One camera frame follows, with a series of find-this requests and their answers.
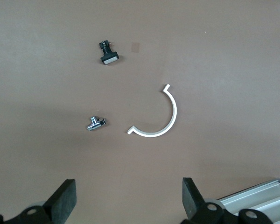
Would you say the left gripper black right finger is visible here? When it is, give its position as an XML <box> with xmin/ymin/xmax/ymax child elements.
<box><xmin>182</xmin><ymin>177</ymin><xmax>227</xmax><ymax>224</ymax></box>

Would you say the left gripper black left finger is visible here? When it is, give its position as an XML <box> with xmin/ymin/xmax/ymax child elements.
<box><xmin>15</xmin><ymin>179</ymin><xmax>77</xmax><ymax>224</ymax></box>

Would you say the black rectangular push switch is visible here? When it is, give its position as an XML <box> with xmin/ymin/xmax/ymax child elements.
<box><xmin>98</xmin><ymin>40</ymin><xmax>120</xmax><ymax>65</ymax></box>

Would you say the upper small metal bolt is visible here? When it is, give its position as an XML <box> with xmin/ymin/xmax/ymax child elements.
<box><xmin>86</xmin><ymin>116</ymin><xmax>107</xmax><ymax>132</ymax></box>

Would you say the white semicircular plastic bracket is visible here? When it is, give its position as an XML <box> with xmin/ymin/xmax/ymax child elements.
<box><xmin>127</xmin><ymin>83</ymin><xmax>178</xmax><ymax>138</ymax></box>

